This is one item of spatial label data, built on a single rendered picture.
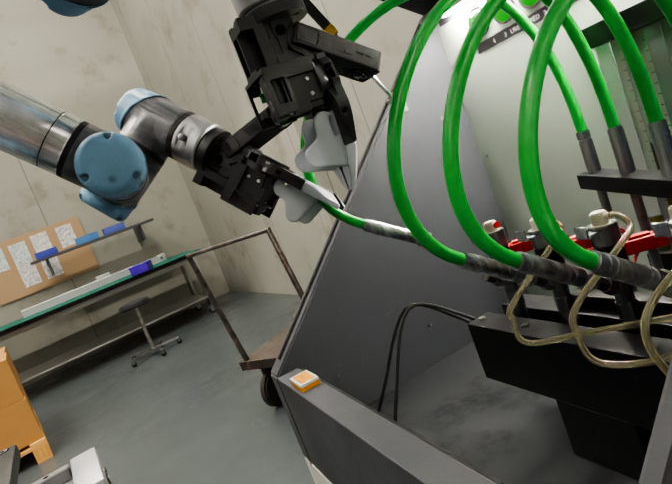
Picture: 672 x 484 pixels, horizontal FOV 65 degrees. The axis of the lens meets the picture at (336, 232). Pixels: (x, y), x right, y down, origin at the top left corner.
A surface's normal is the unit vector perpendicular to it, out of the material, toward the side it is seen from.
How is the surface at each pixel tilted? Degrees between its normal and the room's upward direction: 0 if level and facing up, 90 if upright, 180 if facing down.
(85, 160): 91
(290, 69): 90
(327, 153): 93
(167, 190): 90
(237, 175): 77
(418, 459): 0
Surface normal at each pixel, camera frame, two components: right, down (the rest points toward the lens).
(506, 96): -0.85, 0.37
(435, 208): 0.40, -0.04
